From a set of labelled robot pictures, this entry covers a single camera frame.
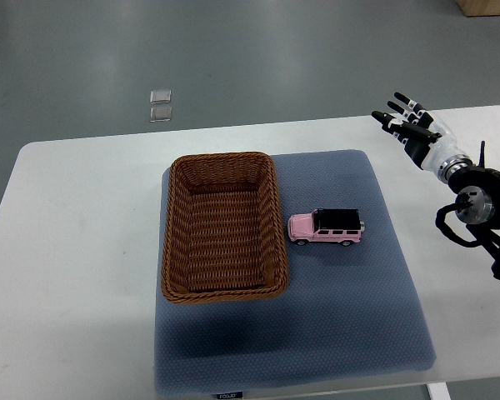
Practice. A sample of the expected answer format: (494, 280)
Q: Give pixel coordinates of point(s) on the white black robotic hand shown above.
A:
(426, 139)

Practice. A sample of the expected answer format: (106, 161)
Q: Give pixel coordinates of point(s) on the pink toy car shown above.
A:
(326, 225)

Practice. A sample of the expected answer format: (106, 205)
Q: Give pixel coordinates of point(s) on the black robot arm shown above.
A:
(477, 205)

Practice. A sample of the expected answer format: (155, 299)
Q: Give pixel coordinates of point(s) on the brown wicker basket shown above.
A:
(223, 233)

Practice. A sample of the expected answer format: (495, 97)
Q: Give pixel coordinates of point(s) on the wooden box corner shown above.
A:
(479, 8)

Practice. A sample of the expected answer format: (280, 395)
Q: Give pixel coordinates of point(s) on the blue grey foam mat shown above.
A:
(347, 312)

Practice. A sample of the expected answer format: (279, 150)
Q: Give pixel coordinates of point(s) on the white table leg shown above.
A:
(438, 391)

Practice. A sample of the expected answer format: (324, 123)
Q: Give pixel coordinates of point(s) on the upper clear floor tile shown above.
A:
(160, 96)

